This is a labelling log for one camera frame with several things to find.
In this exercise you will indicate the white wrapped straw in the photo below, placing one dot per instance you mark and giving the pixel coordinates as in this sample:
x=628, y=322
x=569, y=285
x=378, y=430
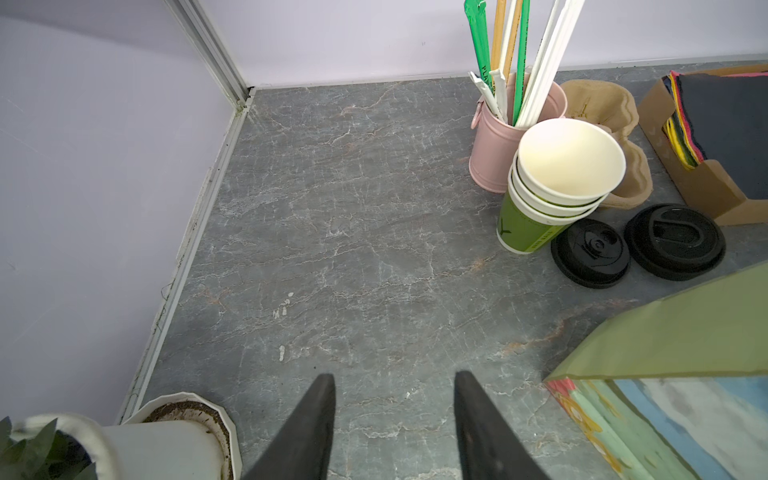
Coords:
x=557, y=34

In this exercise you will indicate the brown wrapped straw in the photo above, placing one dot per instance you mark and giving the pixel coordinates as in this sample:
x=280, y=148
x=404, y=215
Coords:
x=498, y=32

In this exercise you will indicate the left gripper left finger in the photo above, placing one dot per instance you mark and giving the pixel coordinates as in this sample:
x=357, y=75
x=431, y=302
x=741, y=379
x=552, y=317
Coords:
x=302, y=447

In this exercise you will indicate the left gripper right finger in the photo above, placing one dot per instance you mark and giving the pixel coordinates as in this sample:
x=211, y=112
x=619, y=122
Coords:
x=487, y=446

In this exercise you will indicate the white green paper bag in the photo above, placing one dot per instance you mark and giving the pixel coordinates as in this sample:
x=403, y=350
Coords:
x=677, y=388

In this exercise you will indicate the black cup lid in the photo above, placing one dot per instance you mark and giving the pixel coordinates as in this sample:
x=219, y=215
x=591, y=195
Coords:
x=675, y=242

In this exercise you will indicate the potted green plant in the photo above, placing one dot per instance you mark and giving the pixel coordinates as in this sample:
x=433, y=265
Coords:
x=175, y=436

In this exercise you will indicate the green wrapped straw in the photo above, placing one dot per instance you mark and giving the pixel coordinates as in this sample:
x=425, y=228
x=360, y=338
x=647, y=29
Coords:
x=475, y=12
x=521, y=61

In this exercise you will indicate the stack of black lids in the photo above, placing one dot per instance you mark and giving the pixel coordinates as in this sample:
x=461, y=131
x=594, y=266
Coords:
x=591, y=253

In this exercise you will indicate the stack of paper cups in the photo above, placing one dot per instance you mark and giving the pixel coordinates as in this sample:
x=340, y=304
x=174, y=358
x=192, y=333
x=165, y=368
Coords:
x=561, y=172

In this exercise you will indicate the cardboard box of napkins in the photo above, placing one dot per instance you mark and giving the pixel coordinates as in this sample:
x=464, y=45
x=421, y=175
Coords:
x=709, y=130

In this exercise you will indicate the pink straw holder cup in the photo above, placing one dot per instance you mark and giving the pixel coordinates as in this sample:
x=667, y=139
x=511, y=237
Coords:
x=496, y=142

